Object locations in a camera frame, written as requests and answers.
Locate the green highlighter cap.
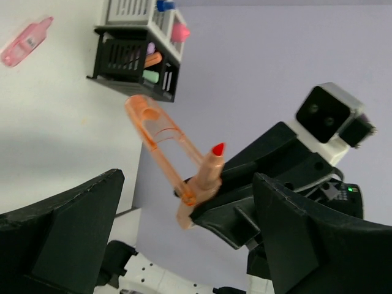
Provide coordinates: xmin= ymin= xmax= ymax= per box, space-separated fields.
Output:
xmin=142 ymin=70 xmax=160 ymax=84

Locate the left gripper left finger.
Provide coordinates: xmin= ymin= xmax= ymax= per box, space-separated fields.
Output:
xmin=1 ymin=169 xmax=124 ymax=293

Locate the white two-cell organizer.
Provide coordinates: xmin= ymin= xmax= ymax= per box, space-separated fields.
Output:
xmin=104 ymin=0 xmax=187 ymax=62

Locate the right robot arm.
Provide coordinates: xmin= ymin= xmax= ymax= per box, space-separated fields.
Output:
xmin=190 ymin=122 xmax=363 ymax=279

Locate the purple highlighter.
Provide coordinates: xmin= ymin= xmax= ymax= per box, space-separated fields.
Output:
xmin=146 ymin=42 xmax=156 ymax=56

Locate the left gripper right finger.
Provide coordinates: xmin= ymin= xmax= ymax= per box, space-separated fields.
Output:
xmin=253 ymin=174 xmax=391 ymax=293

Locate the pink highlighter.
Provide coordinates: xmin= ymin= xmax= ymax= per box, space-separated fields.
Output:
xmin=1 ymin=17 xmax=54 ymax=67

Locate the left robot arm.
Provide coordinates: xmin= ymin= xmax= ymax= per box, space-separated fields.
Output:
xmin=1 ymin=169 xmax=391 ymax=293

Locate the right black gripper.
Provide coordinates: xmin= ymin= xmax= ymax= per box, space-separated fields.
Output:
xmin=174 ymin=121 xmax=344 ymax=251

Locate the black slotted organizer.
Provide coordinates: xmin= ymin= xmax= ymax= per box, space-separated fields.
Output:
xmin=87 ymin=26 xmax=180 ymax=102

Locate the orange tip grey highlighter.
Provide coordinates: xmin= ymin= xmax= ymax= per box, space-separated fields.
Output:
xmin=144 ymin=52 xmax=162 ymax=68

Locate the blue cap clear bottle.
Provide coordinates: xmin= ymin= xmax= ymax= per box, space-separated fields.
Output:
xmin=156 ymin=0 xmax=176 ymax=12

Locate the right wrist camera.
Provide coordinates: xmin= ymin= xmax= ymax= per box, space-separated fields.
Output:
xmin=288 ymin=82 xmax=377 ymax=167

